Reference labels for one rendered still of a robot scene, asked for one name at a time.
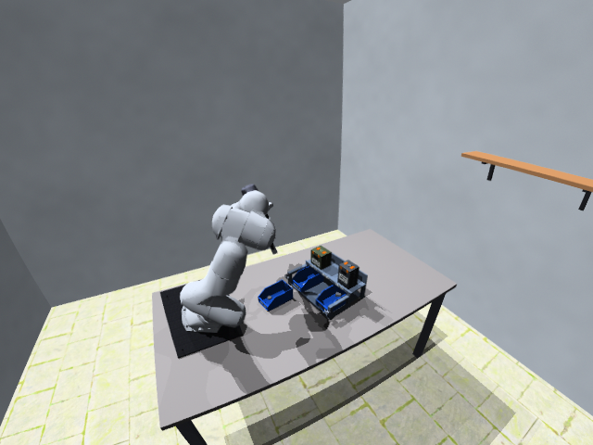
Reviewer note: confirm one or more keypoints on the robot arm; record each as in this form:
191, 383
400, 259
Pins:
209, 297

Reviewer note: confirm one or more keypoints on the black tool case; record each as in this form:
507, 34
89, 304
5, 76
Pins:
348, 273

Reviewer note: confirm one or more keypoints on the blue open-front bin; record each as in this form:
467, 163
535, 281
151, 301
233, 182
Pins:
274, 290
328, 297
305, 276

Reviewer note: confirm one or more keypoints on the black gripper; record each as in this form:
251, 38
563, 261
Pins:
272, 247

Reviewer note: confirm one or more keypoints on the dark green tool case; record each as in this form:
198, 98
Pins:
320, 257

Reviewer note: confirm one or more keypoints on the dark grey shelf rack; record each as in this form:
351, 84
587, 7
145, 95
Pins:
332, 272

